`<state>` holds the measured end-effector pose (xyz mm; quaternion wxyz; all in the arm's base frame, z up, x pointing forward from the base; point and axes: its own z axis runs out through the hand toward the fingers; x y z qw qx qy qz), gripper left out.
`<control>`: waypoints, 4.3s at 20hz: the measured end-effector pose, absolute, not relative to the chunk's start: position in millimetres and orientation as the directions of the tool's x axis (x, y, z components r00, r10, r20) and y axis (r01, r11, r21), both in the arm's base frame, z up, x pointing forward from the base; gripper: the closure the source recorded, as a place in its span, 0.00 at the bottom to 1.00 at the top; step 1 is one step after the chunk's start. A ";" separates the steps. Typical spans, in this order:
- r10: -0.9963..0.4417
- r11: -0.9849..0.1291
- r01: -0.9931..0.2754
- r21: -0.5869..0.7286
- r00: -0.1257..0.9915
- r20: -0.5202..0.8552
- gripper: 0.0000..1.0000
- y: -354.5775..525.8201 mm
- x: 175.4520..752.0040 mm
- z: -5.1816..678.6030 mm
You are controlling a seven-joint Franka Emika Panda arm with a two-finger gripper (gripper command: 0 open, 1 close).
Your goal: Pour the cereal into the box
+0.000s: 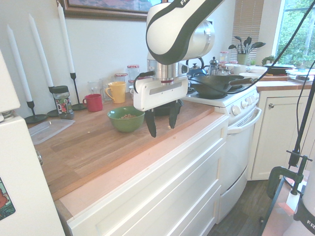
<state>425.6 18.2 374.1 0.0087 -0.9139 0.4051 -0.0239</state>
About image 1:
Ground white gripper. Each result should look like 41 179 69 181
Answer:
132 75 189 138

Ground green ceramic bowl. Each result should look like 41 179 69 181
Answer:
107 106 146 133

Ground yellow mug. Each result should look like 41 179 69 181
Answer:
105 81 127 104

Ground tall jar red checked lid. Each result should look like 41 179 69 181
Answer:
126 64 140 87

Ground clear drinking glasses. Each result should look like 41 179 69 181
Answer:
114 73 128 84

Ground blue kettle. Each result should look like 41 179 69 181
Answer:
188 57 208 77

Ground clear drinking glass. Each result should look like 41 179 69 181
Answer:
88 80 101 97
99 77 114 103

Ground white drawer cabinet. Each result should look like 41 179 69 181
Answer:
66 115 230 236

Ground red mug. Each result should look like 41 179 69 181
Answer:
82 93 103 113

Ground glass french press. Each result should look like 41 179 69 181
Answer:
209 56 220 76

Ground white stove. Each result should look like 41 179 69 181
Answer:
182 80 264 224

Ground spice jar black lid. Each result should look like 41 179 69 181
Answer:
50 85 74 120

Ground white plate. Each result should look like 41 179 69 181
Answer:
238 66 268 80

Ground clear plastic lid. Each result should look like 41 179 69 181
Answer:
28 118 76 146

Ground white cabinet with knob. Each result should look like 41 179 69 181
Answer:
250 88 314 181

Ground small green plant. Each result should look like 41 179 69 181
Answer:
261 55 276 66

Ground wood framed picture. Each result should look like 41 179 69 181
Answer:
63 0 170 21

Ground white taper candle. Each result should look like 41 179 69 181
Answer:
6 24 33 102
57 1 75 74
28 13 54 88

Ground green metal clamp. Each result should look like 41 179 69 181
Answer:
267 149 313 200

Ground black shallow pan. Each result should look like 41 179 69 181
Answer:
264 63 296 71

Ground beige window blind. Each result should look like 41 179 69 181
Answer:
232 0 261 38

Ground white refrigerator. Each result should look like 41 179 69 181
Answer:
0 49 66 236

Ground stacked plates with food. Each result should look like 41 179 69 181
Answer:
285 68 315 82

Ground dark red fridge magnet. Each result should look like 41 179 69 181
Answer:
0 177 16 221

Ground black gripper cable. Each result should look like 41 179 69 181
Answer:
133 70 156 94

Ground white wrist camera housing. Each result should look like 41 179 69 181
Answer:
178 62 190 75

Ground black wok wooden handle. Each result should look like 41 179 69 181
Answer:
190 75 258 100

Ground black camera stand pole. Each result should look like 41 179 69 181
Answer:
287 59 315 170

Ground long black cable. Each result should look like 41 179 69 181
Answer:
190 0 315 95

